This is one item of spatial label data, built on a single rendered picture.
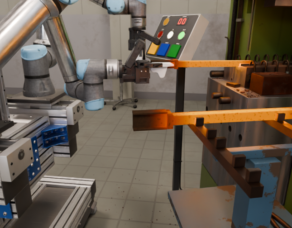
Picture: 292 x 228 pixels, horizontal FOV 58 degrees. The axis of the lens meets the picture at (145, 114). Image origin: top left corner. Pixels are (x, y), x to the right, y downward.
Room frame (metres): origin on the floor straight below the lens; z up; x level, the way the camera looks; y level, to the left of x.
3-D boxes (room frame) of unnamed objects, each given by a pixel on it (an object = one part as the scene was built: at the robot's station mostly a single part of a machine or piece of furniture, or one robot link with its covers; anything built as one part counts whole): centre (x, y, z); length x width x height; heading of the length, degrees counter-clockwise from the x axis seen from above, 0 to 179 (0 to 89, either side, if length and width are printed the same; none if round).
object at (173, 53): (1.49, -0.16, 1.01); 0.07 x 0.05 x 0.07; 32
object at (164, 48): (1.57, -0.10, 1.01); 0.07 x 0.05 x 0.07; 32
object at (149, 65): (1.00, -0.02, 1.00); 0.09 x 0.05 x 0.02; 95
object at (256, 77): (0.92, -0.45, 0.95); 0.12 x 0.09 x 0.07; 97
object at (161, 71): (1.01, -0.06, 0.98); 0.09 x 0.03 x 0.06; 95
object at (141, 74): (1.01, 0.04, 0.98); 0.12 x 0.08 x 0.09; 97
